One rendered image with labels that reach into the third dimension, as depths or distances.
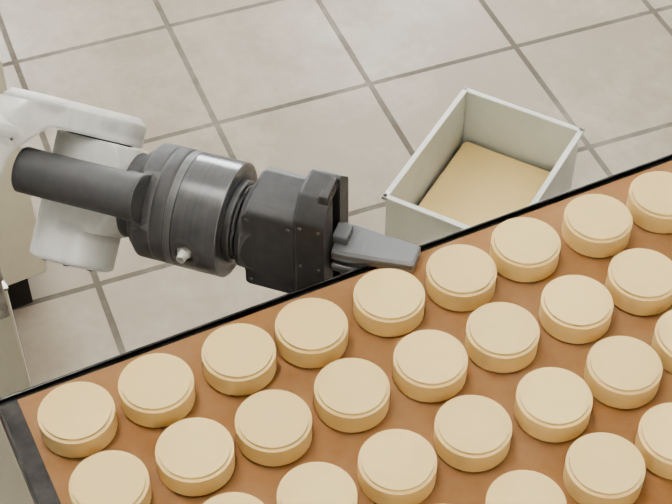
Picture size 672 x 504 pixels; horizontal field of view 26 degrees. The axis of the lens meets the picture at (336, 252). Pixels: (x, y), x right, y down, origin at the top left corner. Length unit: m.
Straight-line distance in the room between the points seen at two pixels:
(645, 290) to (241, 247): 0.29
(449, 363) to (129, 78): 1.85
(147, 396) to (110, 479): 0.07
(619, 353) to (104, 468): 0.35
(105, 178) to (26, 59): 1.80
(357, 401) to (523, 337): 0.12
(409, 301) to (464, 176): 1.47
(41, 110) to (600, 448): 0.46
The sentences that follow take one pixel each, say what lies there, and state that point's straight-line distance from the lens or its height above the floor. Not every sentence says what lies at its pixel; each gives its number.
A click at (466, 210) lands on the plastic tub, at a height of 0.06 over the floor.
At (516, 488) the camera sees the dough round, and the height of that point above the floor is 1.02.
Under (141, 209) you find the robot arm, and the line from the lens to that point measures 1.06.
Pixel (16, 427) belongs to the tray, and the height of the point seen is 1.00.
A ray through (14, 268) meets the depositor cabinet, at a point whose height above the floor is 0.12.
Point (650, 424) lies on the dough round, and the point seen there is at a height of 1.02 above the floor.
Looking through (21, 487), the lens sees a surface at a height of 0.56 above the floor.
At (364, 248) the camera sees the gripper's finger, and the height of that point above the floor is 1.01.
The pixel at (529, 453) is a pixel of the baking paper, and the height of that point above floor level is 1.00.
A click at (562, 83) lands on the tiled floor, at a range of 2.76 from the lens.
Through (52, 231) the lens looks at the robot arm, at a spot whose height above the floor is 0.99.
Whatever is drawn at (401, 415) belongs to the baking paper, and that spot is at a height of 1.00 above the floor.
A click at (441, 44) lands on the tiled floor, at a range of 2.82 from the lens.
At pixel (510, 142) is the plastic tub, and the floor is 0.08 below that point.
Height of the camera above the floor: 1.78
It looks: 47 degrees down
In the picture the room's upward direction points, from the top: straight up
